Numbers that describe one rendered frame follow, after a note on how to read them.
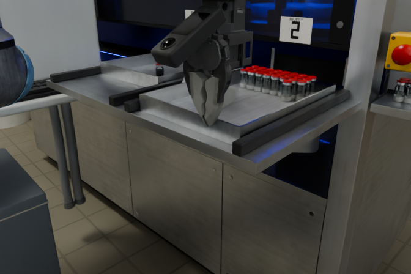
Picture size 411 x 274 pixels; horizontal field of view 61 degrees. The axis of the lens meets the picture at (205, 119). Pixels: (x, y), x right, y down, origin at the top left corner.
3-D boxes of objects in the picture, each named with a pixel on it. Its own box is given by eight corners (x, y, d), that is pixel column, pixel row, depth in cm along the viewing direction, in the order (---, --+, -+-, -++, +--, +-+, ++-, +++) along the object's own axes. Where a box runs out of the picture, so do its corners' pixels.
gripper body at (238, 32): (252, 68, 57) (257, -11, 52) (218, 77, 51) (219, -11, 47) (217, 62, 62) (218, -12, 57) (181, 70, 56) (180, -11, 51)
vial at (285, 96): (284, 98, 79) (285, 78, 77) (292, 100, 78) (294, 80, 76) (278, 100, 78) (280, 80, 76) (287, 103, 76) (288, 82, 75)
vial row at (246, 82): (243, 85, 89) (243, 67, 88) (307, 100, 78) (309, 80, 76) (237, 87, 88) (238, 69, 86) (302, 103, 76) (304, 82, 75)
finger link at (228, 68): (231, 103, 54) (233, 46, 51) (225, 106, 53) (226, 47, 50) (208, 97, 57) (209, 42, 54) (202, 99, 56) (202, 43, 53)
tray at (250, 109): (241, 79, 95) (242, 67, 94) (333, 99, 79) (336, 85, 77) (140, 110, 72) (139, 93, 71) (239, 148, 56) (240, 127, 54)
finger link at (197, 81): (226, 118, 61) (227, 66, 58) (203, 128, 57) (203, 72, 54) (213, 114, 63) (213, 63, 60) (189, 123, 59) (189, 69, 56)
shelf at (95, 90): (176, 60, 129) (176, 55, 128) (373, 101, 84) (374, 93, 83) (46, 87, 96) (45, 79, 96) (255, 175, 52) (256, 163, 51)
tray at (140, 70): (185, 57, 125) (185, 47, 124) (243, 68, 108) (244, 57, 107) (101, 73, 102) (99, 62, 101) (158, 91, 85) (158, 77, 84)
